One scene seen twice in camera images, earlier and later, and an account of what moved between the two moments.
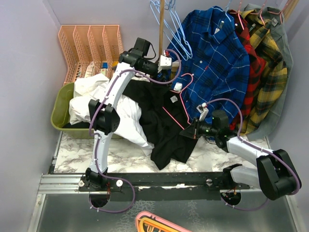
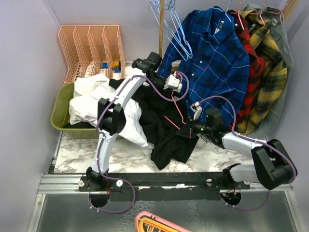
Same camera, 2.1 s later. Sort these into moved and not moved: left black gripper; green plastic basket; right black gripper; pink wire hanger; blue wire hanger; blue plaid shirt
Moved: pink wire hanger; left black gripper
Not moved: blue wire hanger; blue plaid shirt; right black gripper; green plastic basket
